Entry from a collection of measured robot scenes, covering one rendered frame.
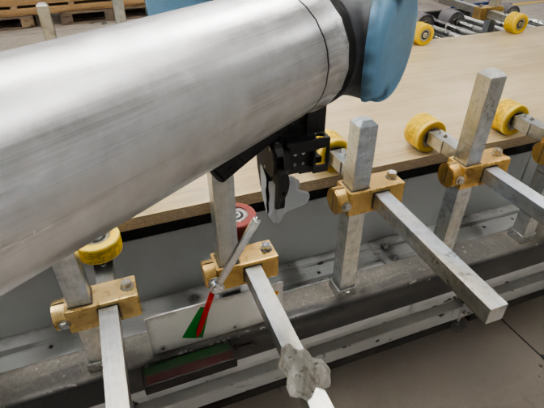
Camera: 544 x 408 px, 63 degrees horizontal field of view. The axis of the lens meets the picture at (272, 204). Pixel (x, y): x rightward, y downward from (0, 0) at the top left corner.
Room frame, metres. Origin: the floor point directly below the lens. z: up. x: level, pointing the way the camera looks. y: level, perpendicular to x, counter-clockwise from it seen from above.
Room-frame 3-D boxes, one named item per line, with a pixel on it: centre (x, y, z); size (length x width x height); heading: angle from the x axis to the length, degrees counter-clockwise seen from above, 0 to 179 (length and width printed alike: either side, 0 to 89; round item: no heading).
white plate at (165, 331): (0.56, 0.10, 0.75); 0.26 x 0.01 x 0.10; 111
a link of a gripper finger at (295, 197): (0.53, -0.03, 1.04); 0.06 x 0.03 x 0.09; 111
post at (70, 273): (0.50, 0.31, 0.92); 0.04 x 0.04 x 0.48; 21
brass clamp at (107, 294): (0.51, 0.29, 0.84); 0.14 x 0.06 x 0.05; 111
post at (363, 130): (0.68, -0.15, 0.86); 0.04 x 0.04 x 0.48; 21
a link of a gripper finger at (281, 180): (0.52, -0.01, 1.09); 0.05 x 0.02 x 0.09; 21
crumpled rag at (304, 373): (0.37, -0.04, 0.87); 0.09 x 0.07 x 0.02; 21
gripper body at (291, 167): (0.55, -0.02, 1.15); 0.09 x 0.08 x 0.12; 111
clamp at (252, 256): (0.60, 0.06, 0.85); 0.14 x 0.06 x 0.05; 111
